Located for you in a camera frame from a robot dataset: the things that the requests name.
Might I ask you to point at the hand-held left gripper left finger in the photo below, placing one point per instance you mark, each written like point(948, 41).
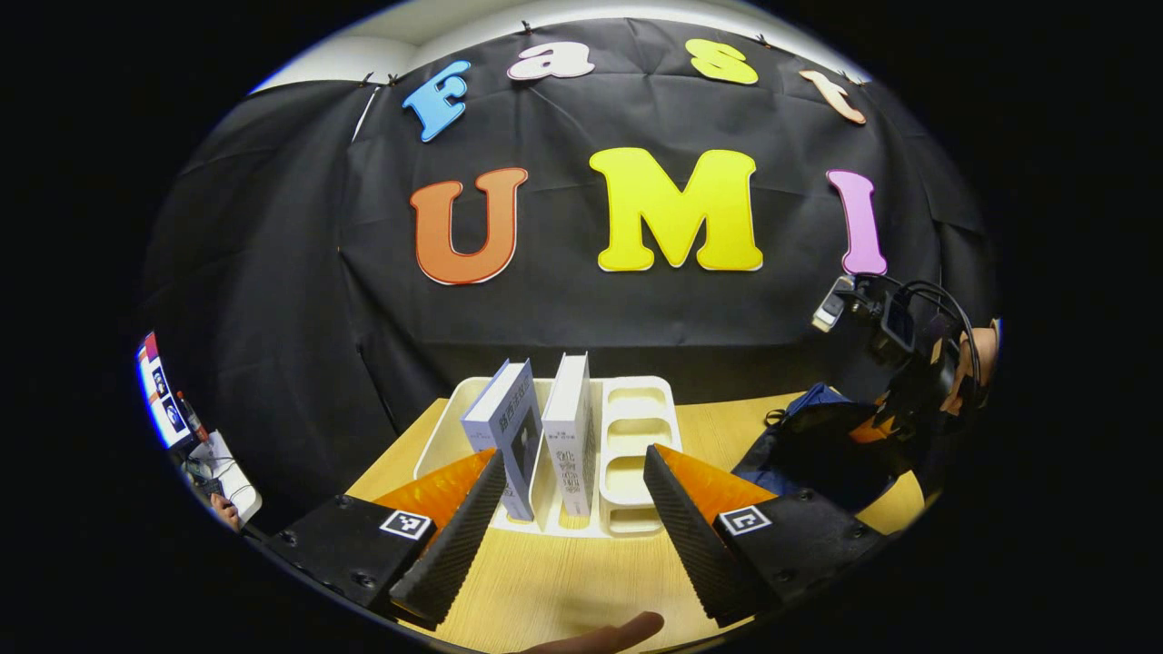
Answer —
point(459, 536)

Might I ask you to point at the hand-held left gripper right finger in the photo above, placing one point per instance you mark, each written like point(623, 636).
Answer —
point(690, 536)

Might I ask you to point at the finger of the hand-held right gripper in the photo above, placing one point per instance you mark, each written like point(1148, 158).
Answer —
point(870, 431)

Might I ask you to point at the blue schoolbag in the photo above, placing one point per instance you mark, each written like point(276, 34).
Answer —
point(800, 454)

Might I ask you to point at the white blue-edged book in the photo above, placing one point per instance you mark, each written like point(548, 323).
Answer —
point(509, 427)

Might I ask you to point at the white plastic bookshelf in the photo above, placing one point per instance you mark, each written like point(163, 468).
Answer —
point(636, 427)

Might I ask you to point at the white grey patterned book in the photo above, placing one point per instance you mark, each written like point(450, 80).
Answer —
point(568, 427)

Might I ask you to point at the white side table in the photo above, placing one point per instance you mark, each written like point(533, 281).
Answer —
point(227, 468)

